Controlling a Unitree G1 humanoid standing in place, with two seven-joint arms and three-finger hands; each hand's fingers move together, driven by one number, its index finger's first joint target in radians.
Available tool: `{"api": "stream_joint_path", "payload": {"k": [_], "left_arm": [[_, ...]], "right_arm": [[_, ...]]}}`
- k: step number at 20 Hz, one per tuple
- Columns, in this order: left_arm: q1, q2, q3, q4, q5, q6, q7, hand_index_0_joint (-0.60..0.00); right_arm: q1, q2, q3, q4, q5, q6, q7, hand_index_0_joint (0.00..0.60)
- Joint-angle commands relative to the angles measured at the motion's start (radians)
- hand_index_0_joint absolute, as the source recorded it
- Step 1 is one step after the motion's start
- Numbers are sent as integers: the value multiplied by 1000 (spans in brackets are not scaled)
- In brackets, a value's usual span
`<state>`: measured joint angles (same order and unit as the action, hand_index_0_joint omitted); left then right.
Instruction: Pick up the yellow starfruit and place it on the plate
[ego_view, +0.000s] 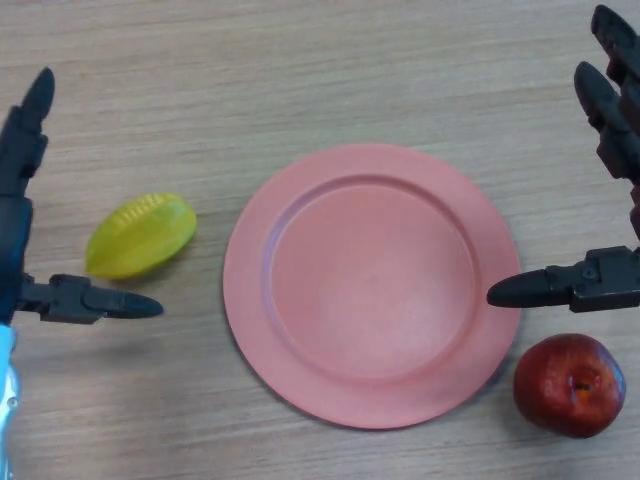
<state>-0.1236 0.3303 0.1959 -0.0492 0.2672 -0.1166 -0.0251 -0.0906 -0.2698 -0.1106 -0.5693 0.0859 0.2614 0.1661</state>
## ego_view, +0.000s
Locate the red apple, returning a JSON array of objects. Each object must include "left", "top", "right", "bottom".
[{"left": 513, "top": 333, "right": 627, "bottom": 440}]

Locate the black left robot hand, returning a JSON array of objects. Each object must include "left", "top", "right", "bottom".
[{"left": 0, "top": 67, "right": 165, "bottom": 326}]

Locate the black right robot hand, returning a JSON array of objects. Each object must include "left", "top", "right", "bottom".
[{"left": 486, "top": 4, "right": 640, "bottom": 315}]

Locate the pink round plate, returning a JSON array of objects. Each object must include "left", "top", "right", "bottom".
[{"left": 222, "top": 143, "right": 522, "bottom": 430}]

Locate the yellow starfruit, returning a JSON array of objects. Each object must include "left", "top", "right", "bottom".
[{"left": 84, "top": 192, "right": 198, "bottom": 280}]

